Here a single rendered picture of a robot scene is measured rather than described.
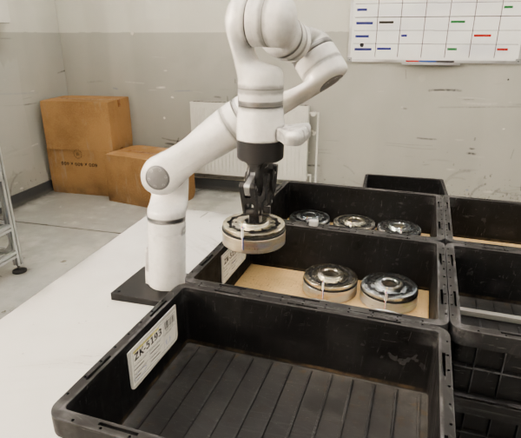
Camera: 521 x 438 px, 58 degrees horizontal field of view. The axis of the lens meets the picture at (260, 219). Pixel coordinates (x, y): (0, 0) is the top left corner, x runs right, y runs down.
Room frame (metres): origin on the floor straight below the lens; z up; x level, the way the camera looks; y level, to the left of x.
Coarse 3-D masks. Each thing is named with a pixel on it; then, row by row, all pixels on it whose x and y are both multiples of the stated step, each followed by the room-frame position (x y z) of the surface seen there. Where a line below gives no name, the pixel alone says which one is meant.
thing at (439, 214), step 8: (280, 184) 1.19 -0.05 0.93; (304, 184) 1.20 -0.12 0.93; (312, 184) 1.19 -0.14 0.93; (320, 184) 1.19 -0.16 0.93; (328, 184) 1.19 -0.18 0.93; (384, 192) 1.13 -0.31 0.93; (392, 192) 1.13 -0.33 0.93; (400, 192) 1.12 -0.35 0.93; (408, 192) 1.12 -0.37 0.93; (416, 192) 1.12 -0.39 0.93; (440, 200) 1.06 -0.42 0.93; (440, 208) 1.01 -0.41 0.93; (440, 216) 0.95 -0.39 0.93; (320, 224) 0.91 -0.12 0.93; (328, 224) 0.91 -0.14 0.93; (440, 224) 0.91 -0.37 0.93; (376, 232) 0.86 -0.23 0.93; (384, 232) 0.86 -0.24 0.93; (392, 232) 0.86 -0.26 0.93; (440, 232) 0.86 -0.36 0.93; (440, 240) 0.83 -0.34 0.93
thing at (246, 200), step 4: (240, 184) 0.69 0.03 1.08; (252, 184) 0.68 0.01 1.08; (240, 188) 0.69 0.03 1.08; (252, 188) 0.68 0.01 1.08; (256, 188) 0.69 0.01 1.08; (240, 192) 0.69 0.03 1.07; (252, 192) 0.68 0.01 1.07; (256, 192) 0.69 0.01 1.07; (244, 196) 0.69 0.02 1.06; (248, 196) 0.69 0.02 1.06; (252, 196) 0.69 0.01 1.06; (256, 196) 0.69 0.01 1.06; (244, 200) 0.69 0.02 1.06; (248, 200) 0.69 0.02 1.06; (252, 200) 0.69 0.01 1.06; (256, 200) 0.69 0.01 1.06; (244, 204) 0.70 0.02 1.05; (256, 204) 0.69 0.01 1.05; (244, 208) 0.70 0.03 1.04; (256, 208) 0.69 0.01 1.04; (244, 212) 0.70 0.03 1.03; (256, 212) 0.69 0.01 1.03
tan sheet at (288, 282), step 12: (252, 264) 0.92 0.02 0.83; (252, 276) 0.87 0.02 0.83; (264, 276) 0.87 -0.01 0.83; (276, 276) 0.87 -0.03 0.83; (288, 276) 0.87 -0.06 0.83; (300, 276) 0.87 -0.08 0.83; (252, 288) 0.82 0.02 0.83; (264, 288) 0.82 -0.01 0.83; (276, 288) 0.82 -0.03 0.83; (288, 288) 0.82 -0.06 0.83; (300, 288) 0.82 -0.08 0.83; (420, 300) 0.77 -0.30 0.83; (408, 312) 0.73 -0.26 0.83; (420, 312) 0.73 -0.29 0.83
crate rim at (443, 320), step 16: (288, 224) 0.91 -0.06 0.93; (304, 224) 0.91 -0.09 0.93; (400, 240) 0.83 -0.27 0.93; (416, 240) 0.83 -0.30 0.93; (432, 240) 0.83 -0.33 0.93; (208, 256) 0.75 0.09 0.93; (192, 272) 0.69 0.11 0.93; (224, 288) 0.64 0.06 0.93; (240, 288) 0.64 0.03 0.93; (320, 304) 0.59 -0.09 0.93; (336, 304) 0.59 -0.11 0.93; (448, 304) 0.60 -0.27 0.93; (416, 320) 0.55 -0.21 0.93; (432, 320) 0.55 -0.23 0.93; (448, 320) 0.55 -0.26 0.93
